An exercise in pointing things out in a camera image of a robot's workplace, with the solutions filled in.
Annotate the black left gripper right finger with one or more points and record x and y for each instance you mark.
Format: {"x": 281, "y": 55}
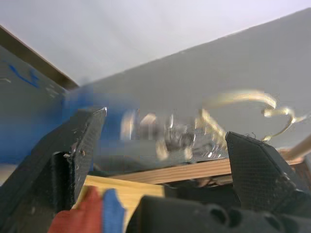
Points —
{"x": 257, "y": 174}

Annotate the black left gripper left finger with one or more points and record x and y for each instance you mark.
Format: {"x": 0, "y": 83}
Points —
{"x": 36, "y": 174}

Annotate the red sock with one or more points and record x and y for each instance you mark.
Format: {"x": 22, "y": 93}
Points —
{"x": 77, "y": 216}

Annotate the cream plastic clip hanger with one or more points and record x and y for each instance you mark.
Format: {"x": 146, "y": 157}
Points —
{"x": 245, "y": 95}

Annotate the metal hanger clip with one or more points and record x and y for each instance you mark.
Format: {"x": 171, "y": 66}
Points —
{"x": 178, "y": 140}

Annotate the slanted wooden frame post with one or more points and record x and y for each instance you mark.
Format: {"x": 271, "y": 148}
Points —
{"x": 300, "y": 146}

